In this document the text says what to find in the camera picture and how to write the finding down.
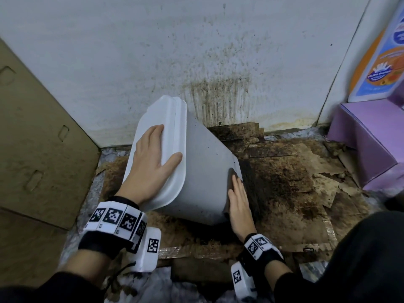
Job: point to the person's left hand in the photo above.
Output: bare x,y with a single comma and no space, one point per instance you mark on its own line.
142,179

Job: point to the person's right hand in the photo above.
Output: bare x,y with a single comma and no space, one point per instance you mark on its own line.
241,217

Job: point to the brown cleaning cloth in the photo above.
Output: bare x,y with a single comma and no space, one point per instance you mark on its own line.
252,189

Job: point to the white pedal trash bin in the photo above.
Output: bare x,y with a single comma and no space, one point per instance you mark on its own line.
205,173

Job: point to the person's right forearm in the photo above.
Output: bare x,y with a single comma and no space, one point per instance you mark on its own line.
277,271

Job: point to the person's left forearm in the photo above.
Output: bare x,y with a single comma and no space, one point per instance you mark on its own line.
79,268

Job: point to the person's black trousers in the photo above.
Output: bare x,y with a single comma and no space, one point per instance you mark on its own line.
372,249

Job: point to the black right wristband white markers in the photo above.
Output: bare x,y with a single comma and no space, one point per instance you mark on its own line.
258,249

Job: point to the black wristband white markers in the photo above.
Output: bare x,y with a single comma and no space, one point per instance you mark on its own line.
110,224
258,249

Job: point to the stained brown cardboard floor sheet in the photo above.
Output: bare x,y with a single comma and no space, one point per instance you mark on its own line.
284,186

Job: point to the black left wristband white markers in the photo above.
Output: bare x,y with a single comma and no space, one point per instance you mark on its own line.
110,224

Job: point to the tan cardboard panel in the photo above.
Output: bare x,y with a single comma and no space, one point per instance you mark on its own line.
38,154

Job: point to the purple display box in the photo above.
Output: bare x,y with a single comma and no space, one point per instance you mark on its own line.
369,138

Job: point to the white bottle blue orange label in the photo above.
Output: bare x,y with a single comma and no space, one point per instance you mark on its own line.
385,69

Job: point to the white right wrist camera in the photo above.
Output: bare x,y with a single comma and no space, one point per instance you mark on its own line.
241,280

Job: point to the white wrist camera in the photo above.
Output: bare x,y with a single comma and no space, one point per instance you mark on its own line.
148,249
241,280

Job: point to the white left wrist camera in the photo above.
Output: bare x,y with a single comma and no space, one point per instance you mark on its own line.
148,249

